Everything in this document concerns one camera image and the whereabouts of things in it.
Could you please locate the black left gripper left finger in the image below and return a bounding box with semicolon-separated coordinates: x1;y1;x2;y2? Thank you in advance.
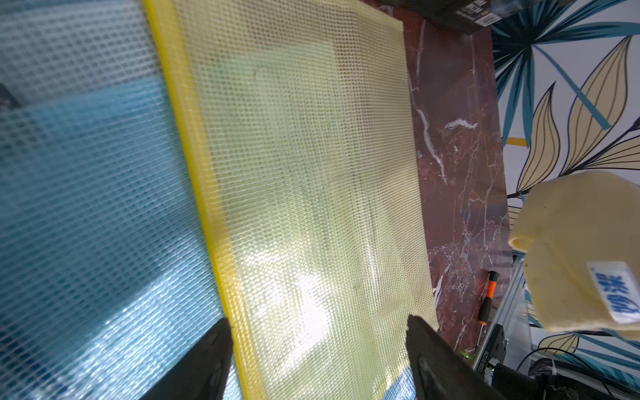
143;318;233;400

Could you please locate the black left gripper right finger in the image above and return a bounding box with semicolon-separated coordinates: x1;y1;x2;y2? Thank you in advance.
406;315;503;400

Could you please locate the blue mesh document bag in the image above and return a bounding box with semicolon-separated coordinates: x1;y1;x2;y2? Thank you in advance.
1;1;223;399

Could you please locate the cream wiping cloth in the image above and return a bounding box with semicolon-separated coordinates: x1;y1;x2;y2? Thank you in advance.
508;172;639;340

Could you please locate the yellow mesh document bag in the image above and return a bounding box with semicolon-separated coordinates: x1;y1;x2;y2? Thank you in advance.
144;1;438;399

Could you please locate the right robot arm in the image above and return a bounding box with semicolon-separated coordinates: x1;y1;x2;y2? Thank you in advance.
492;364;614;400

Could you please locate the orange screwdriver right side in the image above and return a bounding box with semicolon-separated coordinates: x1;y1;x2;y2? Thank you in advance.
474;270;500;351

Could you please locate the aluminium front rail frame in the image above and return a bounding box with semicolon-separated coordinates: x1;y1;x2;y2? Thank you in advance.
473;253;532;384

